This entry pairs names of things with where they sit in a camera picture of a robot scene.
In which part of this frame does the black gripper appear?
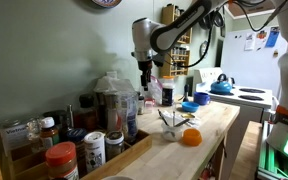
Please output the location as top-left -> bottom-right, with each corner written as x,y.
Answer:
138,60 -> 153,92

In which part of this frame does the small glass spice bottle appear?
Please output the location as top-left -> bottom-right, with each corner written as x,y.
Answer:
137,95 -> 146,116

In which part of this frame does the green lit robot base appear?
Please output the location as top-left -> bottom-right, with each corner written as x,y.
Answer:
255,120 -> 288,180

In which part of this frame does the wooden spice rack with jars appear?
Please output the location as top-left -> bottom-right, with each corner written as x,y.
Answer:
160,3 -> 194,45
159,45 -> 191,78

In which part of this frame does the blue bowl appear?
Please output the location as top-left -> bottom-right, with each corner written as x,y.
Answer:
181,101 -> 200,113

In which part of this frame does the dark bottle black cap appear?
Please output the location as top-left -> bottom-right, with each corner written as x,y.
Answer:
73,93 -> 99,133

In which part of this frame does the orange plastic bowl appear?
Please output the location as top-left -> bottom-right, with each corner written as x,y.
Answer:
181,128 -> 203,147

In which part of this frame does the white spice shaker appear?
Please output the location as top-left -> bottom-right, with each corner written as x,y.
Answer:
83,131 -> 107,174

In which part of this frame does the brown bottle white cap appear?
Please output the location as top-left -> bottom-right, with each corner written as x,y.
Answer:
39,116 -> 61,150

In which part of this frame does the small jar red label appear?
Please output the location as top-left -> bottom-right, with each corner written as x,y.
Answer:
144,98 -> 156,115

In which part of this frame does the white container orange lid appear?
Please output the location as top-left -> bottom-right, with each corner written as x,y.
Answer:
161,75 -> 176,107

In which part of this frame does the white plastic bag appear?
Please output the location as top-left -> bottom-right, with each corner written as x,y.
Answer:
93,70 -> 137,97

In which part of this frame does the black slender tool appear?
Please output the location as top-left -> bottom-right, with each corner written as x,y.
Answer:
178,83 -> 191,103

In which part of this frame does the tall pepper grinder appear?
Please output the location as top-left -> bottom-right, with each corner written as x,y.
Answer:
102,91 -> 122,133

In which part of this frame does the clear plastic cup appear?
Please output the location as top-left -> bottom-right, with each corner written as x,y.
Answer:
161,122 -> 185,143

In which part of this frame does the blue mug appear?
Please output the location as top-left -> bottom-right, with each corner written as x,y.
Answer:
193,91 -> 211,106

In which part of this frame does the clear plastic wrap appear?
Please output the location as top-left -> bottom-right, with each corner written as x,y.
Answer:
158,109 -> 202,130

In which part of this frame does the wooden tray box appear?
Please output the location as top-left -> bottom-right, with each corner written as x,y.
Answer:
3,129 -> 153,180

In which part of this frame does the blue kettle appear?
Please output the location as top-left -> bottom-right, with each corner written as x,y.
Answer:
210,73 -> 234,95

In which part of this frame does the metal shaker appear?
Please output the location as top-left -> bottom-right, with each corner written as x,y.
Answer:
65,104 -> 75,130

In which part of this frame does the jar with blue lid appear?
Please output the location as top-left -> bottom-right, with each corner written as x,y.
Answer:
65,127 -> 88,178

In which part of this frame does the black frying pan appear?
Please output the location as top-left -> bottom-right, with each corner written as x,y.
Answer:
198,11 -> 215,31
212,9 -> 225,28

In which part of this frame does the dark jar black lid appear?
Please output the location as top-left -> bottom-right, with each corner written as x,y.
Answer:
43,109 -> 69,142

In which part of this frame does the white stove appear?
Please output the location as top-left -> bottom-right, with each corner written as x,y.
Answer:
192,67 -> 274,180

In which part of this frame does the white refrigerator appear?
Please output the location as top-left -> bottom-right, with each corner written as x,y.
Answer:
219,23 -> 288,101

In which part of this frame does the white paper on fridge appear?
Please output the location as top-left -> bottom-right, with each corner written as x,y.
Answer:
244,32 -> 256,51

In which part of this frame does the jar with orange lid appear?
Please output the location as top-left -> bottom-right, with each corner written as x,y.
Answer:
44,141 -> 80,180

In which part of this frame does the blue paper on fridge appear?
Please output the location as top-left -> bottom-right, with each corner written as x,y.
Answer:
265,25 -> 282,49

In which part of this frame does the black handled utensil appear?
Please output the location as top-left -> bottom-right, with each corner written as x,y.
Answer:
174,117 -> 191,128
156,109 -> 170,128

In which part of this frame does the round wall clock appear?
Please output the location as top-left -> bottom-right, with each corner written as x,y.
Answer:
199,40 -> 211,60

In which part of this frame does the decorative wall plate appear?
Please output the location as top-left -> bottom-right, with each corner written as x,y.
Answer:
90,0 -> 123,9

